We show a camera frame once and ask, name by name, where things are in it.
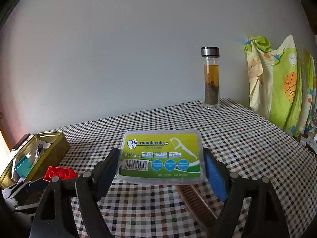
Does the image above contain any green cartoon blanket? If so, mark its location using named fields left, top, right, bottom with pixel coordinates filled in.
left=243, top=35, right=316, bottom=136

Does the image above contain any gold metal tin box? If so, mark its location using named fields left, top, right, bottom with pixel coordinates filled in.
left=1, top=132, right=70, bottom=189

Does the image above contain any red toy building block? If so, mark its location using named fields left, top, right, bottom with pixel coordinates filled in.
left=44, top=166, right=78, bottom=182

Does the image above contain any teal toy building block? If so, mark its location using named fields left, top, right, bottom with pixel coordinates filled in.
left=14, top=156, right=33, bottom=177

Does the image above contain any patterned foil wrapper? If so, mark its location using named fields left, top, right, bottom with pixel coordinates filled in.
left=35, top=142, right=51, bottom=160

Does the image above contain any glass tea bottle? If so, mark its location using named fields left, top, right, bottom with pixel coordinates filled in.
left=201, top=47, right=220, bottom=109

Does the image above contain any green dental floss box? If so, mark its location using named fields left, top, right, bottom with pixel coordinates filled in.
left=116, top=129, right=206, bottom=185

